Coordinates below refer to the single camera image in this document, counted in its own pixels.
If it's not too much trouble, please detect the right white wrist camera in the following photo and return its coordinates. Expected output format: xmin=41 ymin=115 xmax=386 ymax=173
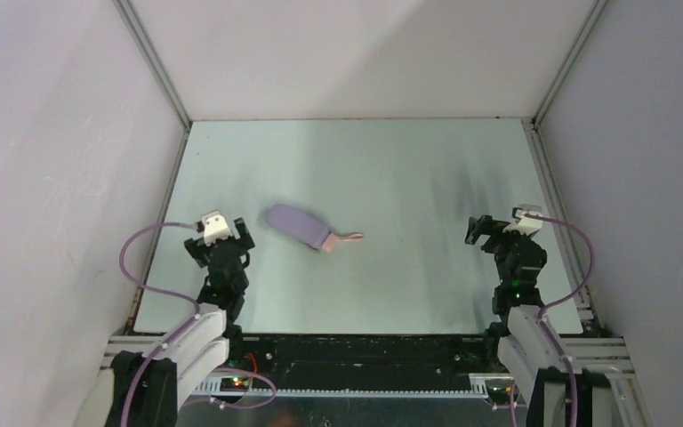
xmin=502 ymin=204 xmax=543 ymax=236

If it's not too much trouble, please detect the aluminium frame rail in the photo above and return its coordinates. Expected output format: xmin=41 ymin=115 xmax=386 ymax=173
xmin=101 ymin=334 xmax=635 ymax=399

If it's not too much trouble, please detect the left controller board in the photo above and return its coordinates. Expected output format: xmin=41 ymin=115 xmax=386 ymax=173
xmin=219 ymin=377 xmax=253 ymax=393

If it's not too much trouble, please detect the controller board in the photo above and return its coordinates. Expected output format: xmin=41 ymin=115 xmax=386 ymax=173
xmin=219 ymin=377 xmax=253 ymax=393
xmin=484 ymin=386 xmax=521 ymax=410

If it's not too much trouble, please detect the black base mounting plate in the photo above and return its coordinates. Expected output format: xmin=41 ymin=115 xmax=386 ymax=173
xmin=227 ymin=334 xmax=511 ymax=394

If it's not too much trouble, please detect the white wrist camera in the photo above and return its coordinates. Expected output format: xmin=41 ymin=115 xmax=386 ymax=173
xmin=502 ymin=204 xmax=543 ymax=236
xmin=197 ymin=210 xmax=233 ymax=246

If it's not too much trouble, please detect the right controller board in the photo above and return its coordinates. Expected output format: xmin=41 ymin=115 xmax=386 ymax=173
xmin=484 ymin=386 xmax=521 ymax=410

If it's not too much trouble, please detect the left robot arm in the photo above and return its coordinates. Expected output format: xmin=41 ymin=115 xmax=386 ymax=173
xmin=102 ymin=211 xmax=254 ymax=426

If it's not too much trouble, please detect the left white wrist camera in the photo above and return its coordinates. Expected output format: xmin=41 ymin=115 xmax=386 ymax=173
xmin=197 ymin=210 xmax=233 ymax=246

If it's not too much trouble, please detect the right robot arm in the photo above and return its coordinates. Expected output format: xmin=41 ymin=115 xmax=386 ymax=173
xmin=465 ymin=206 xmax=614 ymax=426

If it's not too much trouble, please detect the pink folding umbrella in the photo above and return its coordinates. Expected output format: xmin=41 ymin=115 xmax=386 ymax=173
xmin=320 ymin=233 xmax=365 ymax=253

